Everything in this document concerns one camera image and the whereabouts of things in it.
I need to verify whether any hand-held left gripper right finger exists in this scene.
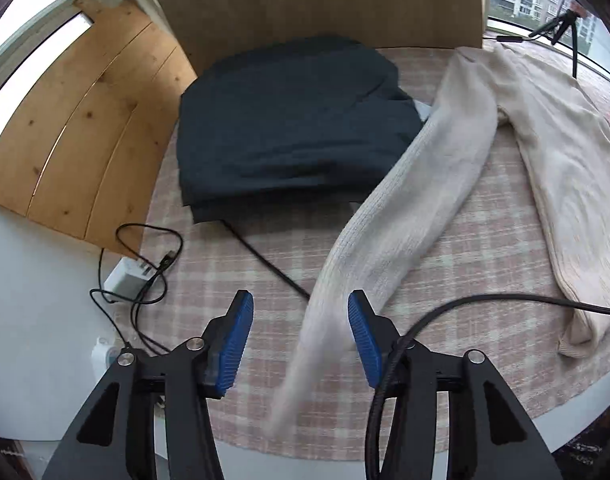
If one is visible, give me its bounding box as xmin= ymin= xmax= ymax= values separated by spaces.
xmin=347 ymin=290 xmax=566 ymax=480

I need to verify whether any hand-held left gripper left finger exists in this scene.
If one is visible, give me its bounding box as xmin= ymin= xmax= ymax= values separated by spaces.
xmin=42 ymin=290 xmax=254 ymax=480

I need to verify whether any beige knit sweater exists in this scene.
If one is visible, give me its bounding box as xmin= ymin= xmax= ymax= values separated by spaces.
xmin=262 ymin=42 xmax=610 ymax=436

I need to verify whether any thin black rod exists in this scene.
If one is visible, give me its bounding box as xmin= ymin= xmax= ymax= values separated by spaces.
xmin=220 ymin=220 xmax=312 ymax=301

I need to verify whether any white charger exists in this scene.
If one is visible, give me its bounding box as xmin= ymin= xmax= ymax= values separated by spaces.
xmin=102 ymin=258 xmax=158 ymax=303

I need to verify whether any white power strip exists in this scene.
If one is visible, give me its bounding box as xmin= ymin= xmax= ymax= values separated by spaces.
xmin=91 ymin=337 xmax=123 ymax=386

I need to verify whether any pink plaid blanket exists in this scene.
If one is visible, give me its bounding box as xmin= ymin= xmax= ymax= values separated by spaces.
xmin=137 ymin=40 xmax=610 ymax=463

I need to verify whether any dark folded garment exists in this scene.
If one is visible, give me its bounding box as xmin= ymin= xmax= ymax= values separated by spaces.
xmin=177 ymin=35 xmax=428 ymax=223

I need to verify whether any person's dark tweed jacket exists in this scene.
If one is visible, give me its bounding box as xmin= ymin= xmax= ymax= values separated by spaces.
xmin=555 ymin=410 xmax=610 ymax=480

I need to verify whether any pine wood panel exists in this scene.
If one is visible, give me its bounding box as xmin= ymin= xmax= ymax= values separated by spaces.
xmin=0 ymin=0 xmax=200 ymax=261

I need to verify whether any light wooden board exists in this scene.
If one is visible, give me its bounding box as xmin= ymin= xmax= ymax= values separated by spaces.
xmin=140 ymin=0 xmax=488 ymax=73

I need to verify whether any black tripod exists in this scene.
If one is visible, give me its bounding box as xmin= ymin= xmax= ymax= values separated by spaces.
xmin=529 ymin=10 xmax=583 ymax=80

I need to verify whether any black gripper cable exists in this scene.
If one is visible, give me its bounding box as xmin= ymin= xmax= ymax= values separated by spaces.
xmin=365 ymin=294 xmax=610 ymax=480

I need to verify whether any black charger cable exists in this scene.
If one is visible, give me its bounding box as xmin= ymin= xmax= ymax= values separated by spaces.
xmin=89 ymin=223 xmax=184 ymax=356

